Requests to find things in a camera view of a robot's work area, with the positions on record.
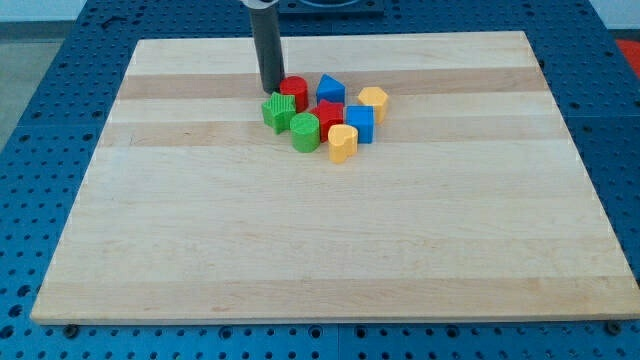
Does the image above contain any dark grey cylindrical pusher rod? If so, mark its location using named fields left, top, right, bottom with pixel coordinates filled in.
left=248, top=3, right=285, bottom=93

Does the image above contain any yellow hexagon block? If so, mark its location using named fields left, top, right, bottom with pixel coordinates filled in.
left=357, top=87, right=389, bottom=124

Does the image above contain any red cylinder block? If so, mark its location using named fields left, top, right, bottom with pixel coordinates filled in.
left=279, top=76, right=309, bottom=113

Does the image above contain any green star block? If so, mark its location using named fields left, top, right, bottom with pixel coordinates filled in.
left=261, top=92, right=296, bottom=134

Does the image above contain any blue triangle block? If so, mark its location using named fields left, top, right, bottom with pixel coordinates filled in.
left=316, top=74, right=346, bottom=103

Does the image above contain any red star block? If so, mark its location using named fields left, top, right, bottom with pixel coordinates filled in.
left=310, top=99, right=344, bottom=143

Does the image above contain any green cylinder block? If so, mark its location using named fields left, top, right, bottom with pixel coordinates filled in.
left=290, top=113, right=320, bottom=153

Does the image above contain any blue cube block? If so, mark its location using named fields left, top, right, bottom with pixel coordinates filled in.
left=345, top=105, right=375, bottom=144

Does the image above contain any yellow heart block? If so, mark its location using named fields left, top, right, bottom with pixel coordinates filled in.
left=328, top=124, right=358, bottom=164

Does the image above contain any large wooden board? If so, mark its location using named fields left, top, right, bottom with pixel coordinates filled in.
left=31, top=31, right=639, bottom=325

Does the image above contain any red object at right edge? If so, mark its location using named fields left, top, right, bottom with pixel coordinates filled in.
left=616, top=39, right=640, bottom=77

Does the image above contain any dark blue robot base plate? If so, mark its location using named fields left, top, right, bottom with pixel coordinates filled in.
left=278, top=0, right=385, bottom=15

